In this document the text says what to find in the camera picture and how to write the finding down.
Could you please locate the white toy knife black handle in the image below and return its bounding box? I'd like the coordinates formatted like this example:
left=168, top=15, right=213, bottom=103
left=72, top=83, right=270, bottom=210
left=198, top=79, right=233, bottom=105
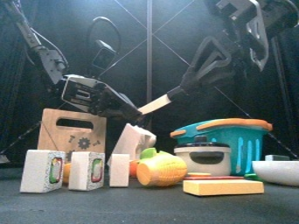
left=137, top=85, right=186, bottom=116

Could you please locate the orange round toy fruit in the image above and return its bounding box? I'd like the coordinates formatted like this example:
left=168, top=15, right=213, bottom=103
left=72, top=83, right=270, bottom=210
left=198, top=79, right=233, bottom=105
left=128, top=159, right=141, bottom=179

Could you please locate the teal toy basket orange rim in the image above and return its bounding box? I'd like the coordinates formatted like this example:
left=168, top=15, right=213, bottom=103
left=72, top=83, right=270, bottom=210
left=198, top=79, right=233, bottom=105
left=169, top=117, right=274, bottom=177

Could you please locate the white toy bowl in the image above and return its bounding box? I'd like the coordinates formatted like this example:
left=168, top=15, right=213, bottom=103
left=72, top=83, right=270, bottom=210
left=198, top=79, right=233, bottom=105
left=250, top=159, right=299, bottom=187

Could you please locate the grey toy cooking pot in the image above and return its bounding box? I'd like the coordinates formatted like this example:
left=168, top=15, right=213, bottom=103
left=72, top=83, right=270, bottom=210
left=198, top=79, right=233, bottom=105
left=172, top=145, right=233, bottom=177

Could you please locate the wooden toy box with handle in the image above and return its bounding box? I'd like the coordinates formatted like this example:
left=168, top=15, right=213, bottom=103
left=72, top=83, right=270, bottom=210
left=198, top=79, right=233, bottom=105
left=37, top=108, right=108, bottom=156

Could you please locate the yellow wooden toy block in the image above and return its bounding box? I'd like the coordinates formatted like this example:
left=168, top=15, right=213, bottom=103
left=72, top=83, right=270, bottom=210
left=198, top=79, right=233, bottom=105
left=181, top=178, right=265, bottom=197

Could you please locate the vertical metal frame pole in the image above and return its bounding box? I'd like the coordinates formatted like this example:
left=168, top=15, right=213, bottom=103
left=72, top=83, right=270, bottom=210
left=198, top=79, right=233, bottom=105
left=144, top=0, right=154, bottom=130

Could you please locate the small orange toy piece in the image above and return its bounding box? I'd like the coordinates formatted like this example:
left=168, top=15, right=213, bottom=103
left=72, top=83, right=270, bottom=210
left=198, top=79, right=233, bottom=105
left=61, top=162, right=73, bottom=185

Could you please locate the red flat toy slice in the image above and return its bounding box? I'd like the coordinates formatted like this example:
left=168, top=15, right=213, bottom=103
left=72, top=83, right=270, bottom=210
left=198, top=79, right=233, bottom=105
left=182, top=175, right=245, bottom=181

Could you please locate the yellow toy corn green husk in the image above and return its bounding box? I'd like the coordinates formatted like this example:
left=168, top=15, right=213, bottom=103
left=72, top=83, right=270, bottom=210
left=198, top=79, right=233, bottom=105
left=134, top=147, right=189, bottom=187

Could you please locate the white cube block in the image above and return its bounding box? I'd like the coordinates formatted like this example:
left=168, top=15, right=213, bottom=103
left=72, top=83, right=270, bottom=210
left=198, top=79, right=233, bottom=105
left=106, top=122, right=157, bottom=165

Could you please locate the plain white toy block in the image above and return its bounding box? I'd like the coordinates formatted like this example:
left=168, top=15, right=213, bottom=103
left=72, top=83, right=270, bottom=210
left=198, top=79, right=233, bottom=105
left=108, top=153, right=130, bottom=188

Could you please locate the small yellow orange toy slice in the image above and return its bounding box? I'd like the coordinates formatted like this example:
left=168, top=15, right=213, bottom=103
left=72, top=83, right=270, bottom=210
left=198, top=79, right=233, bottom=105
left=186, top=171, right=212, bottom=178

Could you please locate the black looped camera cable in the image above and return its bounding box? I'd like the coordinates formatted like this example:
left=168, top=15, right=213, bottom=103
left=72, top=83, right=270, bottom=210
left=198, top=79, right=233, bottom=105
left=85, top=16, right=122, bottom=60

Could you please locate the black toy pot lid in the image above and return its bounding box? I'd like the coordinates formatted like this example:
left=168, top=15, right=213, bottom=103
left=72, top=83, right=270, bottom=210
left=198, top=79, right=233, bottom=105
left=176, top=135, right=230, bottom=149

